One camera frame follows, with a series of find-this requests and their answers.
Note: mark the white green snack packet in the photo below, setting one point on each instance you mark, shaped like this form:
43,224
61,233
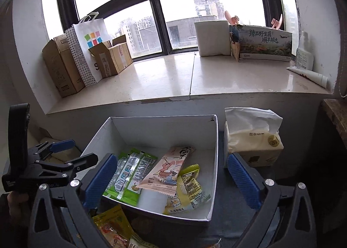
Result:
141,242

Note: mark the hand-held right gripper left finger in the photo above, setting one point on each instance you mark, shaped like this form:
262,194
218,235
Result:
100,180

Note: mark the blue grey cloth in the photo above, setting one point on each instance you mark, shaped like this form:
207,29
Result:
219,231

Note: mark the white squeeze tube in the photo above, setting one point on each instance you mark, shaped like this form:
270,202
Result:
309,74

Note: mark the open brown cardboard box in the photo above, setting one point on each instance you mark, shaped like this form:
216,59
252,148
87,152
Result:
116,58

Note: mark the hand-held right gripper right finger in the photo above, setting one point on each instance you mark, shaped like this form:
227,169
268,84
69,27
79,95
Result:
244,180

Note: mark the beige window sill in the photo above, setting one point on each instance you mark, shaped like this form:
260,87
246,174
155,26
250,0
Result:
162,79

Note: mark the white plastic bottle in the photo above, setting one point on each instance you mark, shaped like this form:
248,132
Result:
303,58

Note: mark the small yellow snack packet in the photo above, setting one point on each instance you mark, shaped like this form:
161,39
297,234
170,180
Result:
189,170

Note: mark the soft tissue pack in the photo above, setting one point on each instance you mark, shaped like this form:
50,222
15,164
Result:
252,145

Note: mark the tall brown cardboard box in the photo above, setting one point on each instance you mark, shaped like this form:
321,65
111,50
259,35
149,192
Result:
59,69

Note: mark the landscape printed carton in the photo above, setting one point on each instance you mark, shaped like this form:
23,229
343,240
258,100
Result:
263,44

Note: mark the pink snack packet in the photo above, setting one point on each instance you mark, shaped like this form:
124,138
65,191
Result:
168,169

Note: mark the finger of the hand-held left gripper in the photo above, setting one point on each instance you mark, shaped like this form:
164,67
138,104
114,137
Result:
81,161
63,145

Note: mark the brown marble shelf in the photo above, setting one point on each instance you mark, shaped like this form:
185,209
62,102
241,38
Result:
336,112

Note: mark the white cardboard box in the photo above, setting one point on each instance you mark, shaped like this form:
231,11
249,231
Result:
162,134

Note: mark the white dotted paper bag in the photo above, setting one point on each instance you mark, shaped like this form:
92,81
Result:
86,31

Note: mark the orange yellow snack packet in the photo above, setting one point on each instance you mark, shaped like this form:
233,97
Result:
113,226

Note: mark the black window frame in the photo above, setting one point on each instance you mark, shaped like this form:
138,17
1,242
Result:
155,20

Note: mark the yellow white snack packet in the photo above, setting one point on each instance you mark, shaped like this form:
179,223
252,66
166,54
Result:
187,196

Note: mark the person's left hand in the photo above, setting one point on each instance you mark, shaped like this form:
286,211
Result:
17,203

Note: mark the white foam box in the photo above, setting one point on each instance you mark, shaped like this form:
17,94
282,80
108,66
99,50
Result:
211,37

